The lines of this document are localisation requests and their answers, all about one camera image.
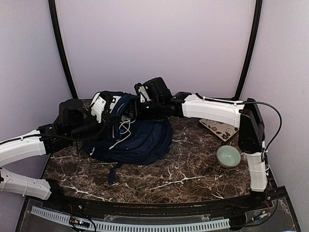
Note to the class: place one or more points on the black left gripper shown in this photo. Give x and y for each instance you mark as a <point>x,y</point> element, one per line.
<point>107,119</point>

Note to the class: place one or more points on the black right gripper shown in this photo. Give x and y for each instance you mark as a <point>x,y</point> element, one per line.
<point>139,113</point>

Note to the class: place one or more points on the white charger with cable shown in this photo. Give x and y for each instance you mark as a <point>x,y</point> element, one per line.
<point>124,130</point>

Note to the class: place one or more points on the navy blue student backpack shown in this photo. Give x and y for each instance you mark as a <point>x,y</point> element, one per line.
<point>149,140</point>

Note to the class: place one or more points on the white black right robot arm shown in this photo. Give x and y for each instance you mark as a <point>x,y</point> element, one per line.
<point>155,100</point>

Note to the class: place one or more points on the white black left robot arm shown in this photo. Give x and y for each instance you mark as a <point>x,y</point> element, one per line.
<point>73,124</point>

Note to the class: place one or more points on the floral square ceramic plate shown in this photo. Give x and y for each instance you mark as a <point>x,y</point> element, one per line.
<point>221,130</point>

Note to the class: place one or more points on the pale green ceramic bowl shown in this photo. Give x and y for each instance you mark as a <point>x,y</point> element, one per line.
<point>228,156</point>

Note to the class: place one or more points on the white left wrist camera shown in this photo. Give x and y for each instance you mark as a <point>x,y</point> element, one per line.
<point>101,102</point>

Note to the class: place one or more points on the black left corner frame post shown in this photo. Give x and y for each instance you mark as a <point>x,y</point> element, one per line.
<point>61,48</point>

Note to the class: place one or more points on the black corner frame post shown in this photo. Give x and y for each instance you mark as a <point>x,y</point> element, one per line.
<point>250,49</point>
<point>61,48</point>

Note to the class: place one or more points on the black front table rail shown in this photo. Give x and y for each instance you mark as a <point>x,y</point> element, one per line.
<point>233,207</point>

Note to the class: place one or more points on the white slotted cable duct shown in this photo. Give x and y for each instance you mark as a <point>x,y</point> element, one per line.
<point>133,224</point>

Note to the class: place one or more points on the black right corner frame post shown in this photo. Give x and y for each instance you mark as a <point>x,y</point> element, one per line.
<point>250,49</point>

